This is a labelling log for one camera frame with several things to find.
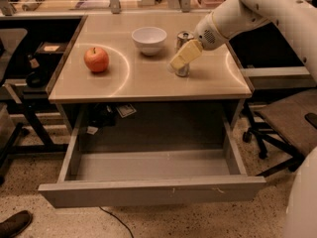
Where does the open grey top drawer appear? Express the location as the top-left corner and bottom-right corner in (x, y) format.
(39, 110), (265, 208)

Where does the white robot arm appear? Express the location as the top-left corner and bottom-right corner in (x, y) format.
(169, 0), (317, 80)

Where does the black floor cable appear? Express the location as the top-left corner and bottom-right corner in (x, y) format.
(98, 206), (136, 238)

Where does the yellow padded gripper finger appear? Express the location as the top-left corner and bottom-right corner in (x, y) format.
(169, 40), (203, 70)

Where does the grey drawer cabinet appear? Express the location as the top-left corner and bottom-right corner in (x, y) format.
(46, 12), (256, 151)

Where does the dark shoe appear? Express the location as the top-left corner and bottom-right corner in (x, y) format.
(0, 210), (33, 238)

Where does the dark bottle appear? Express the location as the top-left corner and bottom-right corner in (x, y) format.
(26, 55), (49, 88)

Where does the silver redbull can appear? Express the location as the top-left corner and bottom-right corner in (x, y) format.
(175, 31), (193, 77)

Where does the grey chair at left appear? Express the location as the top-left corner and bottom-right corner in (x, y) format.
(0, 28), (27, 182)

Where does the red apple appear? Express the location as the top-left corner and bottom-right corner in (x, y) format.
(84, 47), (109, 72)

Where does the white ceramic bowl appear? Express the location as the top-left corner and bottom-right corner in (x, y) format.
(132, 27), (167, 56)

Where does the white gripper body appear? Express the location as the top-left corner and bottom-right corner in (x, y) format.
(194, 12), (228, 51)

